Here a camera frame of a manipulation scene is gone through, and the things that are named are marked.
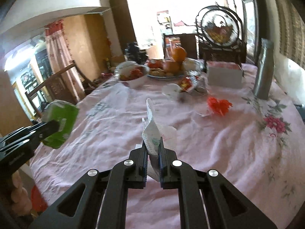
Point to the pink floral curtain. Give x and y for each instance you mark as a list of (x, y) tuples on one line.
[(60, 58)]

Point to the glass cup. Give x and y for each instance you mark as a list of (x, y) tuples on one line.
[(192, 67)]

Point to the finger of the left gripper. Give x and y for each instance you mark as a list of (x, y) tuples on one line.
[(40, 130)]

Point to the green snack packet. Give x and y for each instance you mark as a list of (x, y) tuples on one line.
[(65, 113)]

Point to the clear plastic cup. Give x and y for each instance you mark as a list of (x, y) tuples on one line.
[(203, 109)]

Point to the red foil snack wrapper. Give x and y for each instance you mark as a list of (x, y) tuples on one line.
[(191, 84)]

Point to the person's left hand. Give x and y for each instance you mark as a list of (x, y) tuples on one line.
[(21, 203)]

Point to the orange plastic netting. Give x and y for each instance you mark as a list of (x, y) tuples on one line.
[(220, 107)]

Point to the black jar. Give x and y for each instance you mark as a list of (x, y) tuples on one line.
[(134, 53)]

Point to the lower orange fruit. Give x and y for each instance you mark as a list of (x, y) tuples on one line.
[(171, 67)]

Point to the white tissue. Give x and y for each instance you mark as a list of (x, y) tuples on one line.
[(152, 135)]

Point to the red plastic trash basket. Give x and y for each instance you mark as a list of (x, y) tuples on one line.
[(38, 202)]

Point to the stainless steel bottle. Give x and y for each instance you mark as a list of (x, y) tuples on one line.
[(265, 72)]

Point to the top orange fruit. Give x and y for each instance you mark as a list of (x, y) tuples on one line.
[(179, 54)]

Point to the pink floral tablecloth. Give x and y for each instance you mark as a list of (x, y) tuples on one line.
[(258, 145)]

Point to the orange fruit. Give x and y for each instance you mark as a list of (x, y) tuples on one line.
[(179, 54), (171, 67)]

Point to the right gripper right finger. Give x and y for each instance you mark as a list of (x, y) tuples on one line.
[(207, 199)]

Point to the framed embroidery basket screen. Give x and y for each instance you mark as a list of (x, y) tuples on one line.
[(221, 35)]

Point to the beige window curtain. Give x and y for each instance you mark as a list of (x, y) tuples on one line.
[(291, 32)]

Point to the wooden armchair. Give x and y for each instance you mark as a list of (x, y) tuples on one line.
[(57, 88)]

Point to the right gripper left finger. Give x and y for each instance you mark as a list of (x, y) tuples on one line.
[(98, 199)]

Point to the silver fruit plate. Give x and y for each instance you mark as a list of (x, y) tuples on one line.
[(157, 72)]

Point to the white bowl with fruit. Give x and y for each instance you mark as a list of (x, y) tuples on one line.
[(131, 74)]

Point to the white rectangular box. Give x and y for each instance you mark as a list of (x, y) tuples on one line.
[(224, 74)]

